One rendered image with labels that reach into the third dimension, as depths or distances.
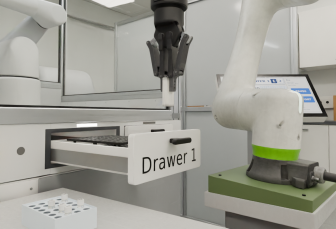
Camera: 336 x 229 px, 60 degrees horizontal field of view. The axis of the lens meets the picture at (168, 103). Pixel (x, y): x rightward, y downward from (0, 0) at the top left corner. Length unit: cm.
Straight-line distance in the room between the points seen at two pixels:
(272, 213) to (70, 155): 53
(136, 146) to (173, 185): 75
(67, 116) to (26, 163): 18
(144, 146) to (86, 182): 38
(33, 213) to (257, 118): 58
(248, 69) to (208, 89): 166
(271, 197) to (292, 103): 25
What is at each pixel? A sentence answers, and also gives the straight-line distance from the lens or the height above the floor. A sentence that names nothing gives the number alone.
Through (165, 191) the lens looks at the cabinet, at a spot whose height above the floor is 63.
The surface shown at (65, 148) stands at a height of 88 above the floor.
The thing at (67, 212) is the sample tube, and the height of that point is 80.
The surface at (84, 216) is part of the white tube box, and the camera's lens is 58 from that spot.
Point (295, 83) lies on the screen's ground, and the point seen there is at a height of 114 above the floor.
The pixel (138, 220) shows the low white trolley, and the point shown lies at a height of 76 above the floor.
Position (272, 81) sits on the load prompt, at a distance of 171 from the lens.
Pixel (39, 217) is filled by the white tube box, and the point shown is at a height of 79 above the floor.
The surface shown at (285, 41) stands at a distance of 236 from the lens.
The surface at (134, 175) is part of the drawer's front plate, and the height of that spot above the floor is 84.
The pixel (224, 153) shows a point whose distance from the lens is 253.
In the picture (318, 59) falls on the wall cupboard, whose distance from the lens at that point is 396.
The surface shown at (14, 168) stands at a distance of 87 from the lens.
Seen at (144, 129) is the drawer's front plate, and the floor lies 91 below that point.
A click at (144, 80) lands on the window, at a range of 121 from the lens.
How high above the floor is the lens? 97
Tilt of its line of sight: 2 degrees up
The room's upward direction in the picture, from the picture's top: straight up
